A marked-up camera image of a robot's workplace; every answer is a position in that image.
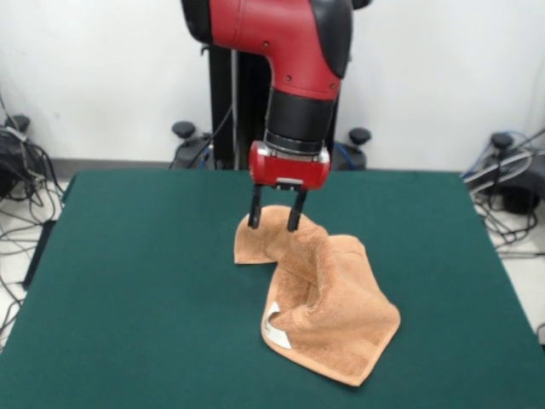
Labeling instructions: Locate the black pedestal foot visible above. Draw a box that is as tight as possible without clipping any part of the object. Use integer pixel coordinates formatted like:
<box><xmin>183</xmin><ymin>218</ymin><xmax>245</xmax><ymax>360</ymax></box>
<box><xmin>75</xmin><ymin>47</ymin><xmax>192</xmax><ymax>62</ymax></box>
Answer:
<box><xmin>463</xmin><ymin>131</ymin><xmax>545</xmax><ymax>215</ymax></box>
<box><xmin>0</xmin><ymin>113</ymin><xmax>32</xmax><ymax>198</ymax></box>

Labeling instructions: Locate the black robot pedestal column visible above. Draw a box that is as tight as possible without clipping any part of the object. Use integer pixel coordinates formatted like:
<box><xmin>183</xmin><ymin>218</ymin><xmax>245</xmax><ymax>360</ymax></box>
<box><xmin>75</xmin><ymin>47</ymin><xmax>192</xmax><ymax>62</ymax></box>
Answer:
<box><xmin>199</xmin><ymin>42</ymin><xmax>355</xmax><ymax>171</ymax></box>

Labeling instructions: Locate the dark green table cloth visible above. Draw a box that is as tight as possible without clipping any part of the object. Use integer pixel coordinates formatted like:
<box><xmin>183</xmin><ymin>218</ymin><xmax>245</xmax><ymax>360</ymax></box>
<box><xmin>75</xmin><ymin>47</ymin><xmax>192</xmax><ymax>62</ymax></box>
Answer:
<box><xmin>0</xmin><ymin>169</ymin><xmax>545</xmax><ymax>409</ymax></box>

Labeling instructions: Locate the black pedestal leg with knob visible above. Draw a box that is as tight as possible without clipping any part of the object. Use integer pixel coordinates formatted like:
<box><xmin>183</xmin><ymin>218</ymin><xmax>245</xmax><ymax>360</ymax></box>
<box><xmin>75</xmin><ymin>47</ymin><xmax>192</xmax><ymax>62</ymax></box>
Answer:
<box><xmin>327</xmin><ymin>127</ymin><xmax>372</xmax><ymax>170</ymax></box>
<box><xmin>169</xmin><ymin>121</ymin><xmax>216</xmax><ymax>170</ymax></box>

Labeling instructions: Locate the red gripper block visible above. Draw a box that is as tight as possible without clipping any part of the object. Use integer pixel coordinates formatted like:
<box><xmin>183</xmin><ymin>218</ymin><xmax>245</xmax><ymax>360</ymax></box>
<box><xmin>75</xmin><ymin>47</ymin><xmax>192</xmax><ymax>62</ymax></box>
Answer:
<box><xmin>247</xmin><ymin>141</ymin><xmax>332</xmax><ymax>233</ymax></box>

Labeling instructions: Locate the tan terry towel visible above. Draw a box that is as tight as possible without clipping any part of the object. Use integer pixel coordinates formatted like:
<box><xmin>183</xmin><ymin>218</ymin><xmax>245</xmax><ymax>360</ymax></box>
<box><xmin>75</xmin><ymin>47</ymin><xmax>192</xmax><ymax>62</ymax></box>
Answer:
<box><xmin>232</xmin><ymin>204</ymin><xmax>402</xmax><ymax>389</ymax></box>

